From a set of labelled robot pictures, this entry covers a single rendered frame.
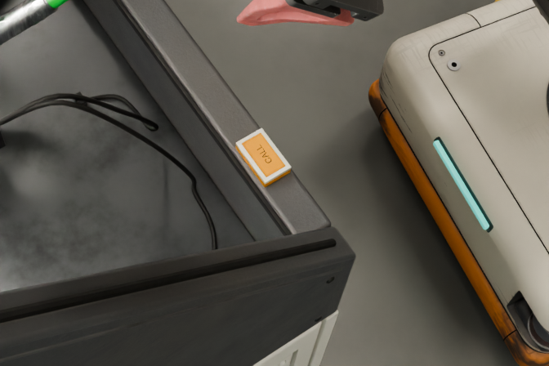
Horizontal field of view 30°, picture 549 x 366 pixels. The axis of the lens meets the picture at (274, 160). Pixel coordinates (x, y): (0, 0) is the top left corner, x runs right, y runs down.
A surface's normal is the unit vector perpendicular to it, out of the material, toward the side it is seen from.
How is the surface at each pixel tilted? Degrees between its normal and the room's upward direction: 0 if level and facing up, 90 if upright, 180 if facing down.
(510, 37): 0
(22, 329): 43
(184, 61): 0
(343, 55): 0
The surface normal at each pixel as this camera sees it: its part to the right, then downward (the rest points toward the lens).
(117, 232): 0.06, -0.45
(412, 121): -0.90, 0.36
